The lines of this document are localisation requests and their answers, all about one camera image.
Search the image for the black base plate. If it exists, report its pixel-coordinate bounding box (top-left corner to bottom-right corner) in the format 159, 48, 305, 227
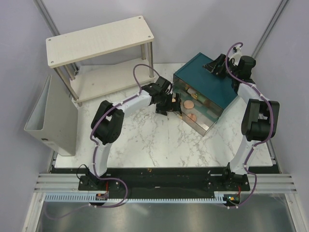
78, 167, 250, 192

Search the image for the teal drawer cabinet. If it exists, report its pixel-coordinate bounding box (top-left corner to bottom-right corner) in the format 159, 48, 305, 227
173, 53, 237, 111

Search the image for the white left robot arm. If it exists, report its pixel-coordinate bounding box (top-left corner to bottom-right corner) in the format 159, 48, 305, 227
89, 76, 182, 190

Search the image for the grey file holder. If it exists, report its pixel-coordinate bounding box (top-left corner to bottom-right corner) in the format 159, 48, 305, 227
24, 75, 78, 157

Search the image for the pink makeup sponge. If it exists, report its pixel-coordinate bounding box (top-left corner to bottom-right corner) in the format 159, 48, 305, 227
187, 113, 197, 122
183, 100, 195, 109

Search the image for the white slotted cable duct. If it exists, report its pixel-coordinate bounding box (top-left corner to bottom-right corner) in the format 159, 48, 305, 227
44, 191, 238, 203

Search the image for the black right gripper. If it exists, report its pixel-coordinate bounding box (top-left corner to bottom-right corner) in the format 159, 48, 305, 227
201, 54, 238, 80

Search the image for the white two-tier shelf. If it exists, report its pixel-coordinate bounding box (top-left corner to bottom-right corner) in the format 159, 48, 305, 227
46, 15, 155, 105

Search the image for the aluminium frame rail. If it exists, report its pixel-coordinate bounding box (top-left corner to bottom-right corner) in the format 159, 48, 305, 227
251, 0, 290, 62

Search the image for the green tube white cap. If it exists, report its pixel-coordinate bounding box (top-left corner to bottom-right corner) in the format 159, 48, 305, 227
197, 95, 210, 104

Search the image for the clear drawer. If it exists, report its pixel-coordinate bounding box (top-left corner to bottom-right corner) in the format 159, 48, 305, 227
173, 75, 223, 117
173, 91, 219, 136

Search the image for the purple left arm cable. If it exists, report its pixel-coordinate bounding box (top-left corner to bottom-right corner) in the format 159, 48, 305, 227
44, 64, 161, 220

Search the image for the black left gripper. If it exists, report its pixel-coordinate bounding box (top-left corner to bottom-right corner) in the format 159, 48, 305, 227
156, 93, 182, 116

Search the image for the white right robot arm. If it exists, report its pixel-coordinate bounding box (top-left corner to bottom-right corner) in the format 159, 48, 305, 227
203, 54, 280, 190

